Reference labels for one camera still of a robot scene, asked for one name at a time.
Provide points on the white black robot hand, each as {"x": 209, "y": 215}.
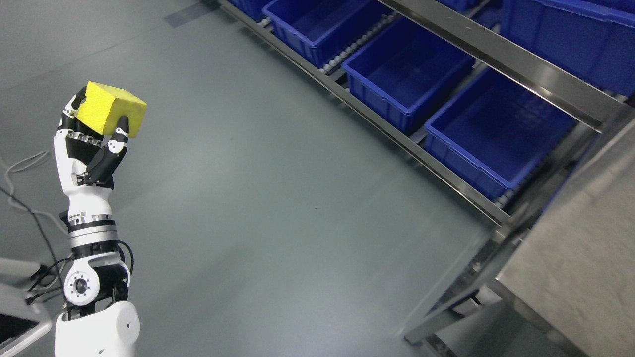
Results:
{"x": 86, "y": 162}

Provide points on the yellow foam block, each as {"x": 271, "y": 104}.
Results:
{"x": 104, "y": 105}

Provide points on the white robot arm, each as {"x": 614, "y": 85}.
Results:
{"x": 97, "y": 319}

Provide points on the blue bin lower middle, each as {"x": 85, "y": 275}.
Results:
{"x": 405, "y": 74}

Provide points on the blue bin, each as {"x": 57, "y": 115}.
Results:
{"x": 591, "y": 39}
{"x": 405, "y": 74}
{"x": 494, "y": 133}
{"x": 318, "y": 30}

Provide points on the metal shelf rack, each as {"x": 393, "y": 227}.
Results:
{"x": 597, "y": 113}

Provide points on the blue bin upper middle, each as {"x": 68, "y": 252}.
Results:
{"x": 591, "y": 39}

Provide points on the grey equipment base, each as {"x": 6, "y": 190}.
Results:
{"x": 22, "y": 323}

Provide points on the blue bin lower left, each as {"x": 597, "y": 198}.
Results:
{"x": 318, "y": 30}

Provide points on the blue bin lower right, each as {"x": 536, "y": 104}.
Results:
{"x": 494, "y": 133}

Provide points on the stainless steel table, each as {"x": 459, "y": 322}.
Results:
{"x": 572, "y": 274}

